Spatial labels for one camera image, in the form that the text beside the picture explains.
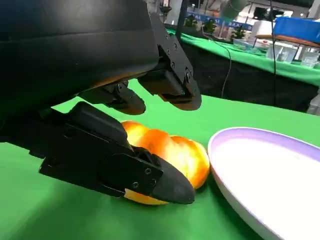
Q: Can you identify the brown wooden board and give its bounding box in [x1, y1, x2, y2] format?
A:
[254, 34, 320, 49]

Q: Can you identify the orange and white bread roll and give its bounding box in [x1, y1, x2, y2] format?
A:
[120, 120, 211, 206]

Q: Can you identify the blue plastic bin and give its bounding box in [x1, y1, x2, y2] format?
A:
[272, 16, 320, 45]

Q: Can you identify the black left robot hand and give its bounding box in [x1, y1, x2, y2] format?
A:
[0, 0, 202, 205]

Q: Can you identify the green table cloth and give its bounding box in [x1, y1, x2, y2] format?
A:
[165, 26, 320, 87]
[0, 78, 320, 240]

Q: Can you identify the black cable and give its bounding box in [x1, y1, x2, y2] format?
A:
[199, 32, 233, 99]

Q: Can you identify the lilac plate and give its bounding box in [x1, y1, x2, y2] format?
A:
[207, 126, 320, 240]

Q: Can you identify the clear plastic container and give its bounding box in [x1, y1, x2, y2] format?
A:
[265, 41, 299, 63]
[299, 46, 320, 69]

